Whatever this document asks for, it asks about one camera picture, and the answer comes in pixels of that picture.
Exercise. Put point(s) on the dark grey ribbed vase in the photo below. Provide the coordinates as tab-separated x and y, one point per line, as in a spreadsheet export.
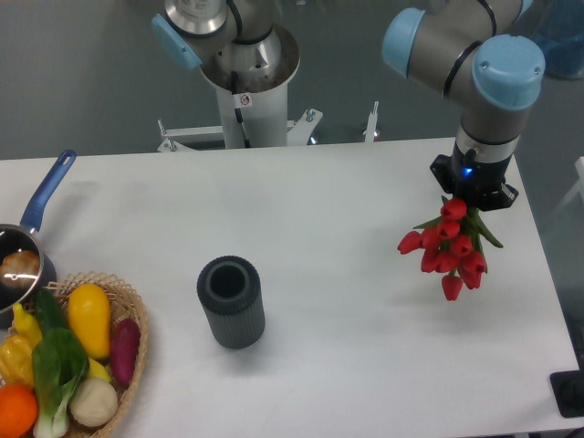
229	290

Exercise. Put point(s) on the blue object top right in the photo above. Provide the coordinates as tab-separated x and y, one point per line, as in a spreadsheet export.
560	37

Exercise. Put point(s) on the yellow squash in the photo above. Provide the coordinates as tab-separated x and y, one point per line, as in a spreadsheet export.
89	318

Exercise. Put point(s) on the beige round bun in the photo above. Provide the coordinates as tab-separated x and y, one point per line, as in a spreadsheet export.
95	402

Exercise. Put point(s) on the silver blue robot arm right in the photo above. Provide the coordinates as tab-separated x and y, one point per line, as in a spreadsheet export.
464	52

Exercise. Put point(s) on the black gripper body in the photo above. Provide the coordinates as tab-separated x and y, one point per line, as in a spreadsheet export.
476	173

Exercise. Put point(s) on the green bok choy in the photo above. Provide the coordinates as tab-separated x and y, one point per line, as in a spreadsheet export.
59	365

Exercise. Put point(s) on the blue handled saucepan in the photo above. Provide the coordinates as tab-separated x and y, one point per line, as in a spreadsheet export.
23	236

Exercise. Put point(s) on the brown bread in pan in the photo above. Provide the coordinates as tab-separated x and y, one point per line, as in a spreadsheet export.
19	270

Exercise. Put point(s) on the orange fruit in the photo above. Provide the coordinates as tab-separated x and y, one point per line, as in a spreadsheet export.
19	410

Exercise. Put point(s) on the black device at edge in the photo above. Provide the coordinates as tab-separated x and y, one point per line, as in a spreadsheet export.
567	387

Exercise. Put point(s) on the yellow bell pepper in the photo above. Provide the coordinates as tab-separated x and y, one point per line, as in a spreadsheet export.
16	361

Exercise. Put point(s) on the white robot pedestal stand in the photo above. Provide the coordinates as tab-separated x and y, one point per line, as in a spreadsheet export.
248	120

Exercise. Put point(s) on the woven wicker basket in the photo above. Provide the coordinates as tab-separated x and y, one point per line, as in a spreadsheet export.
125	302

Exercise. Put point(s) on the red tulip bouquet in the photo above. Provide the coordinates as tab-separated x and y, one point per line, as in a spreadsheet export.
452	246

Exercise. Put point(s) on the purple eggplant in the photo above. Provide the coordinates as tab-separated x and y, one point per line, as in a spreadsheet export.
124	350

